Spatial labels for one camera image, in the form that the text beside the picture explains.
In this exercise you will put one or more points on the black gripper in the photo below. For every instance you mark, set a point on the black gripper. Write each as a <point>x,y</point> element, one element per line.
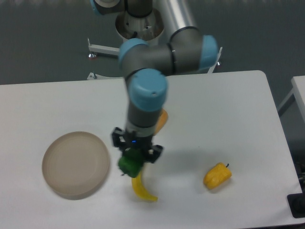
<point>130,140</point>

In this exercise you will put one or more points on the green bell pepper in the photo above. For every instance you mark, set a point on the green bell pepper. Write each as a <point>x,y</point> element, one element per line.
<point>131,162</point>

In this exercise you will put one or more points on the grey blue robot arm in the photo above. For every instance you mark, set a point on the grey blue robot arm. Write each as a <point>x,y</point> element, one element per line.
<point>147,90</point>

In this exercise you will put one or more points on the orange bell pepper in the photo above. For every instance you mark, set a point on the orange bell pepper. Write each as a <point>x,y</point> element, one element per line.
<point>161,121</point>

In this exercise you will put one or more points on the beige round plate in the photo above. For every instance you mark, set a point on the beige round plate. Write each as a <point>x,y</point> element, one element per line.
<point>76,165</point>

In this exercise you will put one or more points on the yellow bell pepper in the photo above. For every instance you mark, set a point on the yellow bell pepper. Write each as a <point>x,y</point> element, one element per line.
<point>217,175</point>

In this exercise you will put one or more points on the yellow banana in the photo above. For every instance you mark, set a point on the yellow banana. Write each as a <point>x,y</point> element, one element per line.
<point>140,190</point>

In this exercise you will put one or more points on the black device at edge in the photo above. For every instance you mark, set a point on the black device at edge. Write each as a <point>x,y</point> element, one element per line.
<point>297,205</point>

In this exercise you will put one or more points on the white side table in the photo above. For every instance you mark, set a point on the white side table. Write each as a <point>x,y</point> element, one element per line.
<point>296,94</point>

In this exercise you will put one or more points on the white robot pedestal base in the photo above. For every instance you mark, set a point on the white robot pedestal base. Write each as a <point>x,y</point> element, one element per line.
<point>166,40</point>

